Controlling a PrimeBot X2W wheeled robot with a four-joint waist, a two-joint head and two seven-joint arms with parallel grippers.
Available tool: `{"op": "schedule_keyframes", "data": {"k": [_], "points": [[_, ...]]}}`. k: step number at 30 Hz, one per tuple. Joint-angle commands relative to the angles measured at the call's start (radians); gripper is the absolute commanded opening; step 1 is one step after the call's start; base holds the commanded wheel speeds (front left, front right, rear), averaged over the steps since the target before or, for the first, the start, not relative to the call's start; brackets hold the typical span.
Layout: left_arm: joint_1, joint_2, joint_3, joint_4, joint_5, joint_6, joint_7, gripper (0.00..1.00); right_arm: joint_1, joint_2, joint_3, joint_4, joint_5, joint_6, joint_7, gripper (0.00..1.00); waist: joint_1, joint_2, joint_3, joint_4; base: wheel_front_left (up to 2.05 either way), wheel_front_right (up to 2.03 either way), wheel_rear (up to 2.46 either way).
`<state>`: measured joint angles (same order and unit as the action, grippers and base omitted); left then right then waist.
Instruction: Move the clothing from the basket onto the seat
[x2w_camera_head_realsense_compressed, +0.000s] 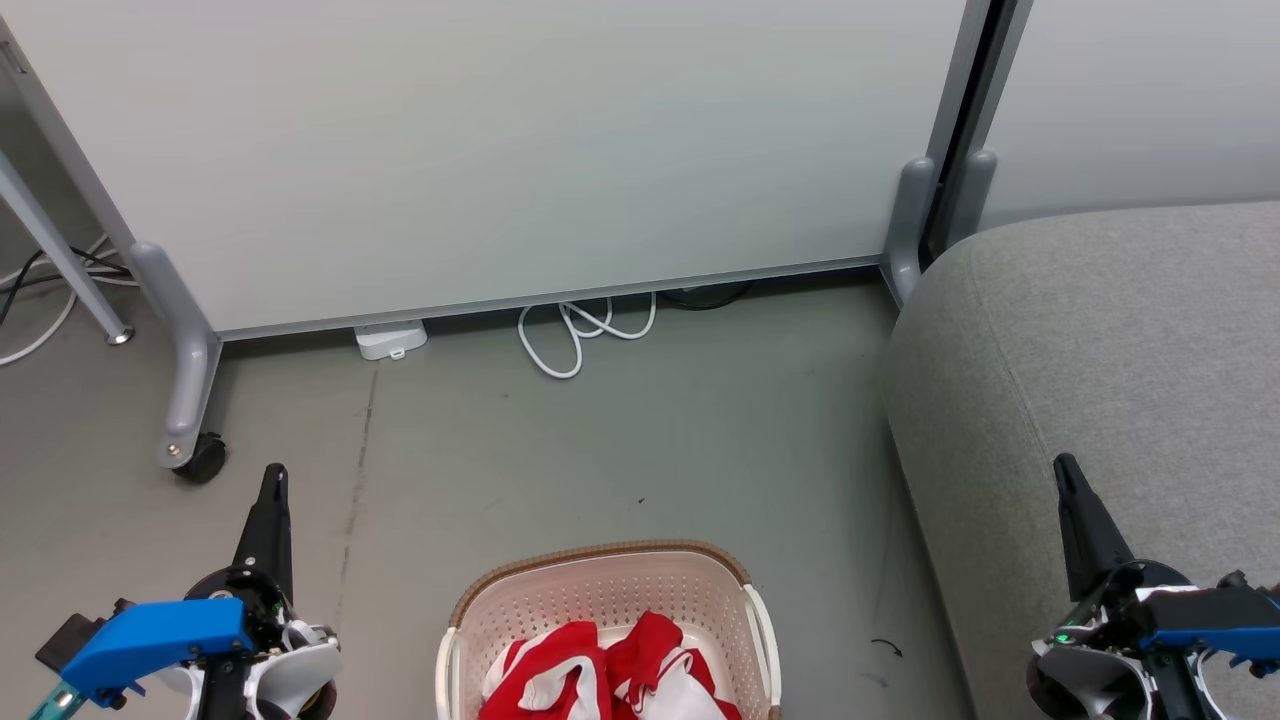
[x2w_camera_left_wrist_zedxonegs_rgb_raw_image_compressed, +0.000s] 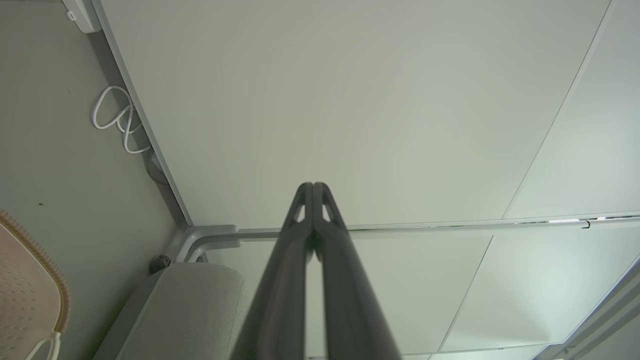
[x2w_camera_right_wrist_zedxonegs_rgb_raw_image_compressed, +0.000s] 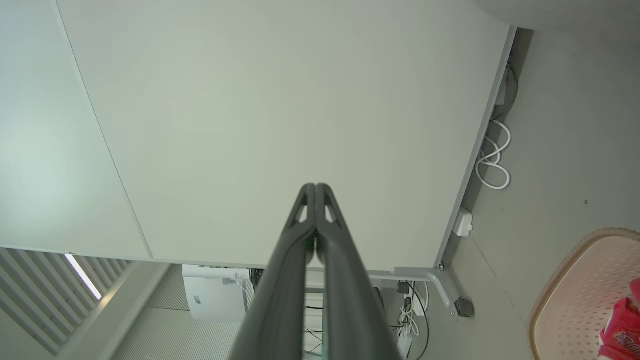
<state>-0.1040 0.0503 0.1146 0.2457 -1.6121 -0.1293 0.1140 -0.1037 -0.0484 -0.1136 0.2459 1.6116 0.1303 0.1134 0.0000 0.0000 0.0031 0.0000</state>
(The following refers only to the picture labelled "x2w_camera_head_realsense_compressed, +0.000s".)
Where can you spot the beige perforated laundry basket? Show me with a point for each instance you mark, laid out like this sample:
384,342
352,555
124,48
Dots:
600,585

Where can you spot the large white partition panel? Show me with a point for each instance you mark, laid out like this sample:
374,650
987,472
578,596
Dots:
500,150

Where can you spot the red and white garment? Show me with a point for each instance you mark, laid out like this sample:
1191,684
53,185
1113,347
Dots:
665,660
545,665

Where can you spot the black caster wheel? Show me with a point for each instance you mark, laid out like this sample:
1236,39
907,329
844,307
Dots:
203,460

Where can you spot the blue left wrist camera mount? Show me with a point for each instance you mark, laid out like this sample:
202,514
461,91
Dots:
160,635

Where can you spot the white power strip with plugs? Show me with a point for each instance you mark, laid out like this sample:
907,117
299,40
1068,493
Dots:
20,275

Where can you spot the small black curved scrap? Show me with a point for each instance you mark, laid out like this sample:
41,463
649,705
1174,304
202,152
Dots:
890,645

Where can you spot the grey metal table leg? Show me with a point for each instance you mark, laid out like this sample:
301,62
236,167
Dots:
60,255

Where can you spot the grey upright partition foot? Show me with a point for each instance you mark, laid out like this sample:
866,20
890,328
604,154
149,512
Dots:
975,195
908,220

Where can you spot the grey fabric sofa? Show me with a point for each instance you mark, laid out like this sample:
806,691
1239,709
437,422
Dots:
1100,350

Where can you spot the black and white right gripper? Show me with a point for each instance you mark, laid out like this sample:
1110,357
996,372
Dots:
1085,670

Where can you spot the grey partition foot with caster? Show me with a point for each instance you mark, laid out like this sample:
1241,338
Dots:
185,350

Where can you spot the white power adapter box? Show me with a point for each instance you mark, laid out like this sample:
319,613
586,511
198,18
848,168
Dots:
390,340

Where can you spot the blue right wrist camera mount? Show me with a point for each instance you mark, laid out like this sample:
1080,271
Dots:
1215,615

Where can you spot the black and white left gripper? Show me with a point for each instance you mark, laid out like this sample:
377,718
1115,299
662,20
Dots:
295,670

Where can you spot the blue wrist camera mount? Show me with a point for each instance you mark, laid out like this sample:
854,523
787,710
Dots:
160,635
1215,615

